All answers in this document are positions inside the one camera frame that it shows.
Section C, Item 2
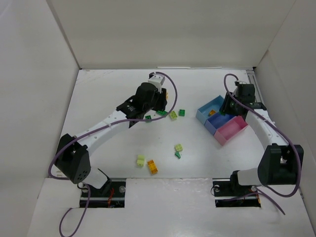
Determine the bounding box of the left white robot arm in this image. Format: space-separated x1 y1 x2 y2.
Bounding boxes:
52 81 167 191

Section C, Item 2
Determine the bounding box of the blue container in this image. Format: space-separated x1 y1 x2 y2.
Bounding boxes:
196 95 224 125

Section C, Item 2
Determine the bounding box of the purple cable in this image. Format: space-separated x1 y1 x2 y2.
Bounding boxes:
47 71 178 237
223 73 304 215

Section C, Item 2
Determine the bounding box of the aluminium rail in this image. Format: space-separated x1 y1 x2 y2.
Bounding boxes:
246 70 264 103

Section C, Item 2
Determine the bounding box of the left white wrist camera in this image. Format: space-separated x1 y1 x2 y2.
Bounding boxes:
148 72 165 93

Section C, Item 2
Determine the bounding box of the lime lego brick centre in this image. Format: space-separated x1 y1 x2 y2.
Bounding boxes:
174 144 183 152

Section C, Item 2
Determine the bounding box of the green lego brick studs up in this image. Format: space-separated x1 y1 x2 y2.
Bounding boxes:
178 109 186 117

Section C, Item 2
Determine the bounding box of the orange long lego brick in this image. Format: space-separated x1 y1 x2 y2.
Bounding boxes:
147 160 158 175

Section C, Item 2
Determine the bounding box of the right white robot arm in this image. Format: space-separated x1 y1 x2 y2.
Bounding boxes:
220 82 304 198

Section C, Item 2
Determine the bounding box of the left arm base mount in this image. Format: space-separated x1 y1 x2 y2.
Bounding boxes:
87 179 126 208

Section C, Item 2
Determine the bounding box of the lime lego brick upside down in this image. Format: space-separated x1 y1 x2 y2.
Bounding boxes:
169 111 178 120

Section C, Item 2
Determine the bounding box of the pink container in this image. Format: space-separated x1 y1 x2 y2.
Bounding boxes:
214 116 248 146

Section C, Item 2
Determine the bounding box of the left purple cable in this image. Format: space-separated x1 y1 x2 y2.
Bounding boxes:
47 71 178 237

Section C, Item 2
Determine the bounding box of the long green lego brick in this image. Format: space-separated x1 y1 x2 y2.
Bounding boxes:
156 111 168 116

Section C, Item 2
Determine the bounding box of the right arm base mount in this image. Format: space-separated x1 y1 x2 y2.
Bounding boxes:
211 178 261 208

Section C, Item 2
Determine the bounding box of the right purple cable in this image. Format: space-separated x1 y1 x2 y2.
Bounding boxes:
223 73 304 215

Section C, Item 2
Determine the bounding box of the small green lego brick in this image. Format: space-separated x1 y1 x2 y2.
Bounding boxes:
145 115 152 122

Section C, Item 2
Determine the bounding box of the pale yellow lego brick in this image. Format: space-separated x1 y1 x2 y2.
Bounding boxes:
136 155 145 166

